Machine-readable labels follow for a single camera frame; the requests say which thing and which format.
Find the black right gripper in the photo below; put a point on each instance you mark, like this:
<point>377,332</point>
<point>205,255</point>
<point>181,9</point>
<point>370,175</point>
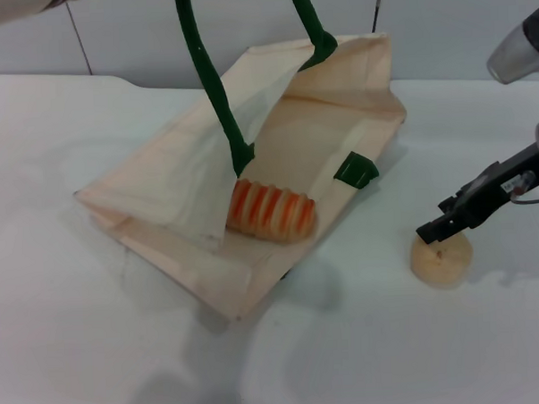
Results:
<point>493,192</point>

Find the orange striped bread loaf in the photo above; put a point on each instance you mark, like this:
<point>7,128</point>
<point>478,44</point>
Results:
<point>270,213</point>

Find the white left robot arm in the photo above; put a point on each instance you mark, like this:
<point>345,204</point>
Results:
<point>15,9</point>

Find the round egg yolk pastry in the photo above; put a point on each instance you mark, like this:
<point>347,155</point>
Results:
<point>442,261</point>

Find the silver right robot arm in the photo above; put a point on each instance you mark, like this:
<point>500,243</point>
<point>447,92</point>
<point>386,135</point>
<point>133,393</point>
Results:
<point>520,48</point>

